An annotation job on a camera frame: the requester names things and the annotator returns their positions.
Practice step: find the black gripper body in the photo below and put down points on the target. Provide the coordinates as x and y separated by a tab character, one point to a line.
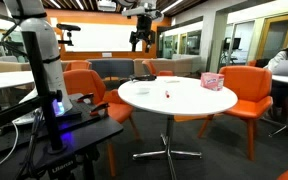
144	25

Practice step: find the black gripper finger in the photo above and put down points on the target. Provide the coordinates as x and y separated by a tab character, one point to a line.
133	40
150	41

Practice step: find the red marker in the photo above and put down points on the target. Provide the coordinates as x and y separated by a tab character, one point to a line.
167	94

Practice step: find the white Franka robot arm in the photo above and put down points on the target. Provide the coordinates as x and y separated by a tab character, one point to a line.
44	43

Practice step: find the grey sofa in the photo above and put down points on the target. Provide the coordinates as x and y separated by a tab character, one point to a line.
112	68

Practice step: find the beige sofa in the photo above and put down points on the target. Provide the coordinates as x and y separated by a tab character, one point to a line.
184	65

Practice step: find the ceiling projector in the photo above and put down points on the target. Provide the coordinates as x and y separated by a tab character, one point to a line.
106	5

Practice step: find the white plastic packet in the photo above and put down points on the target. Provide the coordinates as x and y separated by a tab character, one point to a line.
171	80

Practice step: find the round white table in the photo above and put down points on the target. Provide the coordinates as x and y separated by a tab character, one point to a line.
190	100

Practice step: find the pink tissue box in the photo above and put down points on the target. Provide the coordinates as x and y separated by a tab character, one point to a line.
212	81

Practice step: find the black orange clamp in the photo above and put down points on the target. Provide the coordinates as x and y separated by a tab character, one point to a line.
85	97
99	107

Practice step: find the black monitor on cart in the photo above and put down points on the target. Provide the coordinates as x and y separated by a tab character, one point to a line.
232	45

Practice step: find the person in white hoodie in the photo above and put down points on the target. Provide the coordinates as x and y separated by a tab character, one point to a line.
280	56

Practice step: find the white rectangular table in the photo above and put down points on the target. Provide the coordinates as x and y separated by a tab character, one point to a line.
7	79

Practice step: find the white office table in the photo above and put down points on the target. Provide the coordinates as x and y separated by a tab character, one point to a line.
287	80

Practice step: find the black Ulanzi tripod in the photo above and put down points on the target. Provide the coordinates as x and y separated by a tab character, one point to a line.
62	166

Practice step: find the grey wrist camera bar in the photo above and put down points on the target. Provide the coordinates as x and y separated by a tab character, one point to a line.
140	11

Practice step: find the white wall whiteboard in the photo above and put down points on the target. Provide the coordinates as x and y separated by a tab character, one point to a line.
97	36

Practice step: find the black camera on stand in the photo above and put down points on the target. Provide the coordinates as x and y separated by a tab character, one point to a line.
68	27

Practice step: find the black camera stand pole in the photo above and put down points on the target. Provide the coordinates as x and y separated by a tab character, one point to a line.
42	86

